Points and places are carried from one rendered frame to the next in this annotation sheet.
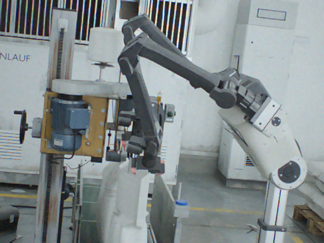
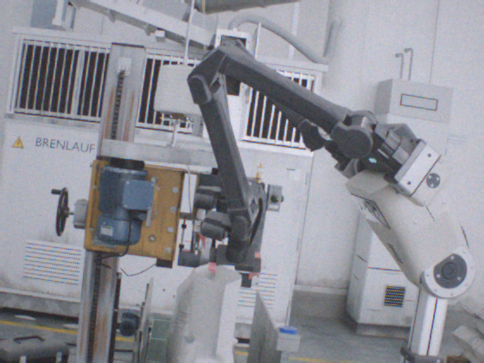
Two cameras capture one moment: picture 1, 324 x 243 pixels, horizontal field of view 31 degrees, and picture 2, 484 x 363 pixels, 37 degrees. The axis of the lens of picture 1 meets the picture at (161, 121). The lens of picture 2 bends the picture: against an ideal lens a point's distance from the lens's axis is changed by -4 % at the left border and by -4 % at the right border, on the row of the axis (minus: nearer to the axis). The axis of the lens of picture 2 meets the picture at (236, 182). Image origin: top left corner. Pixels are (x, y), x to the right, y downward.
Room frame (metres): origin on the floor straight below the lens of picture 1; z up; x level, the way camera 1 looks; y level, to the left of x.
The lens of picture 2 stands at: (0.39, -0.08, 1.46)
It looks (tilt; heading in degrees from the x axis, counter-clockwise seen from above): 3 degrees down; 4
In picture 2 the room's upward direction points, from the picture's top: 7 degrees clockwise
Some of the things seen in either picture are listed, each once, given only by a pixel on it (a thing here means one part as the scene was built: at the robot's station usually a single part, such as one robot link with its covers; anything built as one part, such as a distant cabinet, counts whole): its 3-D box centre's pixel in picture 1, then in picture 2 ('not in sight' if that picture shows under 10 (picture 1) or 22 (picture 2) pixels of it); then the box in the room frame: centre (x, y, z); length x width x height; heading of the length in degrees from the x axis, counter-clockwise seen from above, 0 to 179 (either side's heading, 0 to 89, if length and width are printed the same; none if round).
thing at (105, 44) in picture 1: (105, 45); (181, 91); (2.87, 0.31, 1.61); 0.17 x 0.17 x 0.17
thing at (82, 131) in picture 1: (85, 118); (148, 199); (2.92, 0.38, 1.23); 0.28 x 0.07 x 0.16; 8
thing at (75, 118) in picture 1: (77, 120); (134, 197); (2.75, 0.40, 1.25); 0.10 x 0.08 x 0.12; 123
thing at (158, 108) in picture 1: (137, 120); (227, 209); (3.16, 0.13, 1.21); 0.30 x 0.25 x 0.30; 8
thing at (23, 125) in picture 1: (22, 126); (61, 212); (3.02, 0.71, 1.13); 0.18 x 0.11 x 0.18; 8
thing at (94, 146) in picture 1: (73, 121); (134, 206); (3.08, 0.46, 1.18); 0.34 x 0.25 x 0.31; 98
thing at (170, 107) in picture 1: (169, 113); (273, 197); (3.07, -0.03, 1.29); 0.08 x 0.05 x 0.09; 8
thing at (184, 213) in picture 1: (180, 209); (286, 340); (2.95, -0.15, 0.81); 0.08 x 0.08 x 0.06; 8
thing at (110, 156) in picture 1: (113, 155); (188, 257); (3.02, 0.23, 1.04); 0.08 x 0.06 x 0.05; 98
